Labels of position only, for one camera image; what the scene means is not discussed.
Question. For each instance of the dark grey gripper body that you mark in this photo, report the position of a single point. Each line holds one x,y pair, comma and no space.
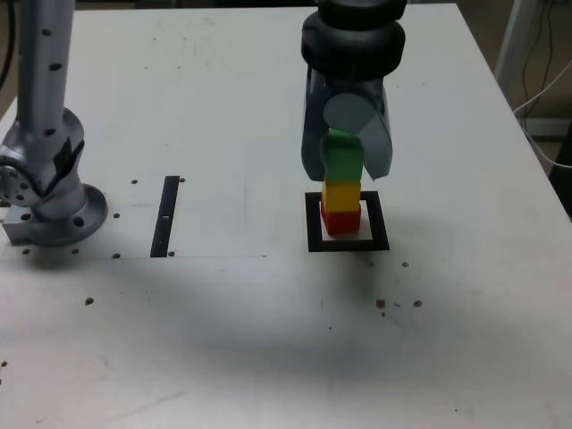
353,86

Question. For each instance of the black tape square outline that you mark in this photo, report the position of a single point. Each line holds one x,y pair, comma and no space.
348,246

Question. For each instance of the grey box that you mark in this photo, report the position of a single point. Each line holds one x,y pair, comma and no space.
549,126

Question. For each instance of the black tape strip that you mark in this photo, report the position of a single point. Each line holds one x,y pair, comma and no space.
164,219

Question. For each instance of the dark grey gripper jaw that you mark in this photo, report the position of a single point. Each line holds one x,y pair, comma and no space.
313,134

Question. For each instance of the white post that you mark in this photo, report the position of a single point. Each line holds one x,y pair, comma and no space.
509,40

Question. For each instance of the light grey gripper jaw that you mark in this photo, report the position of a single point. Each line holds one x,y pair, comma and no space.
348,111

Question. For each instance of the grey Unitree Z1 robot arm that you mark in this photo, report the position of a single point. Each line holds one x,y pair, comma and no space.
44,89

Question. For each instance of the red cube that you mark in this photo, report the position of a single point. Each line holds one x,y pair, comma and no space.
340,223

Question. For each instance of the green cube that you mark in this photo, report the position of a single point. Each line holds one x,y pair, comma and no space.
344,161

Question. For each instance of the yellow cube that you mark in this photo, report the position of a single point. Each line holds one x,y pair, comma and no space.
342,196

